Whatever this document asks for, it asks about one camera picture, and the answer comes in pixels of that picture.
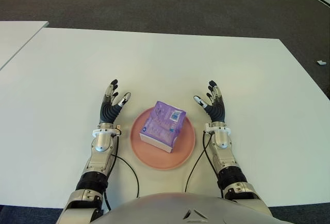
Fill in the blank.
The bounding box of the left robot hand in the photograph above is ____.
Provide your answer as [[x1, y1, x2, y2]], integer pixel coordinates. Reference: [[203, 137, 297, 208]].
[[99, 79, 132, 125]]

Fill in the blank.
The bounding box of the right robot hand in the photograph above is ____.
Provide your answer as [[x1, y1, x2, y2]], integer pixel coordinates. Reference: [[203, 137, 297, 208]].
[[193, 80, 227, 123]]

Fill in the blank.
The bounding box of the purple tissue paper pack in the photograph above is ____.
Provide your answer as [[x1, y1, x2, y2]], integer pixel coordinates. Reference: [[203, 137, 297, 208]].
[[139, 100, 187, 154]]

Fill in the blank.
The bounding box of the pink round plate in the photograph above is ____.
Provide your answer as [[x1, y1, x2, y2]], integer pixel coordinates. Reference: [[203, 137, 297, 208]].
[[130, 106, 197, 170]]

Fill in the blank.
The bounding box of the silver robot torso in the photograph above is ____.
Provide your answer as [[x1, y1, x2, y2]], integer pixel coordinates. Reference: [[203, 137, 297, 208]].
[[90, 192, 261, 224]]

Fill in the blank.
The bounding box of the white side table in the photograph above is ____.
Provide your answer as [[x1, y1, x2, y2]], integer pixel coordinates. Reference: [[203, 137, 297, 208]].
[[0, 21, 49, 71]]

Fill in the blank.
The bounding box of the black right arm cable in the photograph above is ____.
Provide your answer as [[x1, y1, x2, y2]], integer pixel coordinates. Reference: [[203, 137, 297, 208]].
[[184, 131, 222, 199]]

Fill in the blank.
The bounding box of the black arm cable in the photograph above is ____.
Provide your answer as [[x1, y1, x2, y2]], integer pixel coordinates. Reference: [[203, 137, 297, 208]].
[[184, 131, 222, 199], [103, 131, 140, 212]]

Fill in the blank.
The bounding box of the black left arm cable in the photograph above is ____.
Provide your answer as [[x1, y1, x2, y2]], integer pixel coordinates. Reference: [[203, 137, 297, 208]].
[[103, 131, 140, 212]]

